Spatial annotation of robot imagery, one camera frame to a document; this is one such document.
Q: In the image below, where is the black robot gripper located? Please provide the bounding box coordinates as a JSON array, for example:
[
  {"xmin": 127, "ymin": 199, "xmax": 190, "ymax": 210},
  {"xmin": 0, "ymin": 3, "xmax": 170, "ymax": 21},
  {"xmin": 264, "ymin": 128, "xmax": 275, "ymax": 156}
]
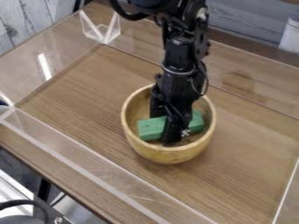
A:
[{"xmin": 150, "ymin": 64, "xmax": 207, "ymax": 145}]

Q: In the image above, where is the green rectangular block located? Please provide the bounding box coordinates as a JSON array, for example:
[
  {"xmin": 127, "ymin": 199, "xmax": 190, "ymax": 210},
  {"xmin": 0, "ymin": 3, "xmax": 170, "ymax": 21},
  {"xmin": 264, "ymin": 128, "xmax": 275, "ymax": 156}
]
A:
[{"xmin": 136, "ymin": 110, "xmax": 206, "ymax": 141}]

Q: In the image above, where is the brown wooden bowl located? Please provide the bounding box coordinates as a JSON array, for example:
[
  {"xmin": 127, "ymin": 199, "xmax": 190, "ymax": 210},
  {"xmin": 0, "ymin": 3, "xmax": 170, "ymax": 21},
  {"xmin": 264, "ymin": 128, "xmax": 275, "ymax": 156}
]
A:
[{"xmin": 120, "ymin": 84, "xmax": 218, "ymax": 165}]

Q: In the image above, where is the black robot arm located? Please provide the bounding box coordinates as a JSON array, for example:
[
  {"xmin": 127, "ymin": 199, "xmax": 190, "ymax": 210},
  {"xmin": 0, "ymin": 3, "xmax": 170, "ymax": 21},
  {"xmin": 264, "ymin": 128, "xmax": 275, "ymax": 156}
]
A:
[{"xmin": 108, "ymin": 0, "xmax": 211, "ymax": 144}]

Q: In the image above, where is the black table leg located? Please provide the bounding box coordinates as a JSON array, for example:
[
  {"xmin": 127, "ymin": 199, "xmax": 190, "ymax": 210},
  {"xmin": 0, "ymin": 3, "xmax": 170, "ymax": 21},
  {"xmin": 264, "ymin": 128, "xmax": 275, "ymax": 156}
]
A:
[{"xmin": 37, "ymin": 178, "xmax": 52, "ymax": 201}]

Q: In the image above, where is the white cylindrical container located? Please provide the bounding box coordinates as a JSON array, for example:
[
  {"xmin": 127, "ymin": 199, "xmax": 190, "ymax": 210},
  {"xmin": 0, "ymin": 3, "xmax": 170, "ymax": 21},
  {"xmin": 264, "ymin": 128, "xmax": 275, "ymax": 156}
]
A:
[{"xmin": 279, "ymin": 14, "xmax": 299, "ymax": 54}]

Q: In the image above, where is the clear acrylic corner bracket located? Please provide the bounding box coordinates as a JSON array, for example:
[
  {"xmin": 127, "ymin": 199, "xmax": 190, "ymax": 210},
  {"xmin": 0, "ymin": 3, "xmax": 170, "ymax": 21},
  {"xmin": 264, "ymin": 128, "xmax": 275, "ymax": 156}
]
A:
[{"xmin": 79, "ymin": 10, "xmax": 121, "ymax": 45}]

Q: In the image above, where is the clear acrylic front wall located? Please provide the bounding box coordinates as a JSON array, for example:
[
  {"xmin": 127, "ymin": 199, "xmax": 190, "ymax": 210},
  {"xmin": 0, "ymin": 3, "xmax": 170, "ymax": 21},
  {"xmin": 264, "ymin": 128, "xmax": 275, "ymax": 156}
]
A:
[{"xmin": 0, "ymin": 106, "xmax": 218, "ymax": 224}]

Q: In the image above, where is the black cable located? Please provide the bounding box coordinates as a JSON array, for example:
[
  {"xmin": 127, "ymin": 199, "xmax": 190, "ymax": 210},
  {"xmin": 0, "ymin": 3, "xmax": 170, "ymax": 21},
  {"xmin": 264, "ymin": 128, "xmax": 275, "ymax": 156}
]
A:
[{"xmin": 0, "ymin": 199, "xmax": 52, "ymax": 224}]

